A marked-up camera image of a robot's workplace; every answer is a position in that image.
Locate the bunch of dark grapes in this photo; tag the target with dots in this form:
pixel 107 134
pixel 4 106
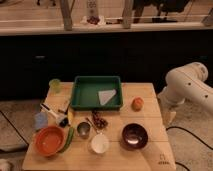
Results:
pixel 98 121

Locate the green plastic tray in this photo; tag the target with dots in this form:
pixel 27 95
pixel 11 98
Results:
pixel 85 93

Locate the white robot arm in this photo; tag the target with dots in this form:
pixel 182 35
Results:
pixel 185 82

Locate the orange-red apple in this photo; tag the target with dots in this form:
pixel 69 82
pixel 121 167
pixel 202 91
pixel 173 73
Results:
pixel 137 104

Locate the green plastic cup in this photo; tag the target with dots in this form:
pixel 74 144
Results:
pixel 54 85

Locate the yellow banana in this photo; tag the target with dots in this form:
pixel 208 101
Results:
pixel 70 116

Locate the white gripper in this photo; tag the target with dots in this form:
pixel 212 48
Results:
pixel 168 114

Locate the wooden spoon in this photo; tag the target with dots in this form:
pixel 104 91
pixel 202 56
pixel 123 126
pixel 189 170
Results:
pixel 94 127

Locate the orange bowl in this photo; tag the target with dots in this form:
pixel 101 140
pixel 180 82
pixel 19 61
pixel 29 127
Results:
pixel 49 140

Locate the purple bowl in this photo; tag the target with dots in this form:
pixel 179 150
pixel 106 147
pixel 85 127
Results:
pixel 134 136

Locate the green cucumber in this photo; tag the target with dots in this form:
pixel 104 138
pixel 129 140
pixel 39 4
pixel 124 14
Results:
pixel 68 140

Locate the grey folded cloth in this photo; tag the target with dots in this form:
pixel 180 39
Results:
pixel 106 95

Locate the small metal cup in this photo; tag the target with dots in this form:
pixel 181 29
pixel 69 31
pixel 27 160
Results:
pixel 83 129

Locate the white handled brush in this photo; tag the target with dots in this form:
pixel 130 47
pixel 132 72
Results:
pixel 60 119

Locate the white cup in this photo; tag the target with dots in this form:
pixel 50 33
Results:
pixel 100 143

